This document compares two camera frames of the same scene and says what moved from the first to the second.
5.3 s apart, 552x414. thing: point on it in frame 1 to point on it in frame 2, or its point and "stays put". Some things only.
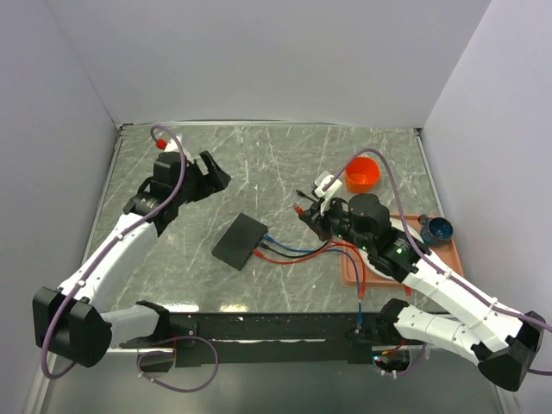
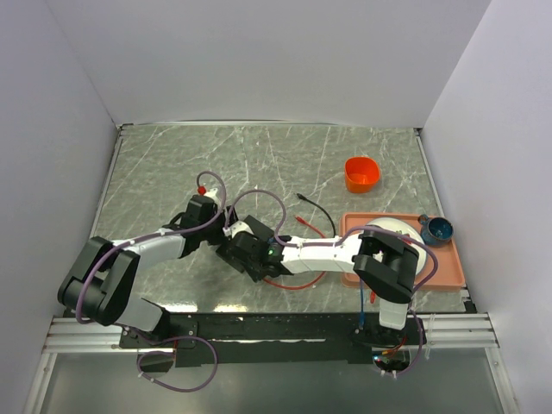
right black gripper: (311, 216) to (257, 275)
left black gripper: (216, 178) to (233, 216)
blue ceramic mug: (435, 231) stays put
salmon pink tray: (444, 255) stays put
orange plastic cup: (362, 174) stays put
